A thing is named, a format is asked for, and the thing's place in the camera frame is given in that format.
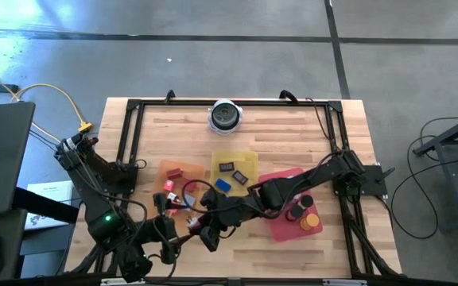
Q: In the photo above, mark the white booklet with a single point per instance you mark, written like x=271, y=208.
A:
x=50, y=190

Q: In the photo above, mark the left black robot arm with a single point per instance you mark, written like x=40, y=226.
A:
x=94, y=198

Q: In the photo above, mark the small black block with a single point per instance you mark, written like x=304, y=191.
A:
x=239, y=177

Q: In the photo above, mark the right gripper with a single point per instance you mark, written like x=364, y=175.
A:
x=225, y=210

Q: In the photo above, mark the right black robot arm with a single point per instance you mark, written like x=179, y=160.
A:
x=316, y=175

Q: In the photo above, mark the black rectangular display gadget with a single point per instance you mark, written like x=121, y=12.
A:
x=226, y=167

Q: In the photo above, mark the blue-grey wall charger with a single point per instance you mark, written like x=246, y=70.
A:
x=189, y=200

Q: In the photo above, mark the red cube wall charger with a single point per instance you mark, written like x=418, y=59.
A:
x=172, y=212

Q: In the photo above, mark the black bar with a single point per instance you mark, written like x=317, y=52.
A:
x=46, y=206

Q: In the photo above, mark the yellow translucent plastic bin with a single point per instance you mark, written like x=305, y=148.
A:
x=249, y=159

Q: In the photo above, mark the round black white device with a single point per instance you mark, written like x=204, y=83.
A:
x=225, y=115

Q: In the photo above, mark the blue rectangular item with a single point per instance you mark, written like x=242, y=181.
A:
x=222, y=185

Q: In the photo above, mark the orange-capped sand hourglass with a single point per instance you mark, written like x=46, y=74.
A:
x=310, y=221

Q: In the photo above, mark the black table frame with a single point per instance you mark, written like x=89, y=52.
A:
x=253, y=103

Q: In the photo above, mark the small pink cube charger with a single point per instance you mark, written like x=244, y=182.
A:
x=168, y=185

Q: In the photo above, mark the orange translucent plastic bin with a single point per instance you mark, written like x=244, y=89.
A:
x=161, y=171

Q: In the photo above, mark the silver bar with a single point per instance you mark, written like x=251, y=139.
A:
x=111, y=282
x=344, y=282

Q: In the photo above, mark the dark metal cart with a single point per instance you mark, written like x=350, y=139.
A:
x=457, y=186

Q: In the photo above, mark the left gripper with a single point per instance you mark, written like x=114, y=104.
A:
x=164, y=234

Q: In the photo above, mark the red translucent plastic bin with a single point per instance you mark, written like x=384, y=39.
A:
x=292, y=234

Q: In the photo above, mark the white wall charger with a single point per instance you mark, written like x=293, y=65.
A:
x=172, y=196

